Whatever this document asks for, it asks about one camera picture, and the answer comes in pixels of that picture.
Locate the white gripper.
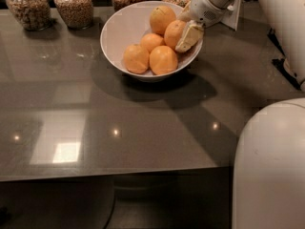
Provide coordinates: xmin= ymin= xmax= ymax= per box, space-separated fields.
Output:
xmin=175 ymin=0 xmax=234 ymax=52

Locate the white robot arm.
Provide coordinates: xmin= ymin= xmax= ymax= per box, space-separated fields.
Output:
xmin=181 ymin=0 xmax=305 ymax=229

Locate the white ceramic bowl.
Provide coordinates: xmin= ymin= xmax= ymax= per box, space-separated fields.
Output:
xmin=100 ymin=1 xmax=203 ymax=82

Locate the white folded card stand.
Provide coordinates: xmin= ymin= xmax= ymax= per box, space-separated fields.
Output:
xmin=221 ymin=0 xmax=242 ymax=31

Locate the far left glass jar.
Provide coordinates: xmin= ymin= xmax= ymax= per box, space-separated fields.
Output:
xmin=6 ymin=0 xmax=51 ymax=31

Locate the small middle orange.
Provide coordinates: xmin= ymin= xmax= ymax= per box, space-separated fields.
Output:
xmin=140 ymin=33 xmax=165 ymax=52

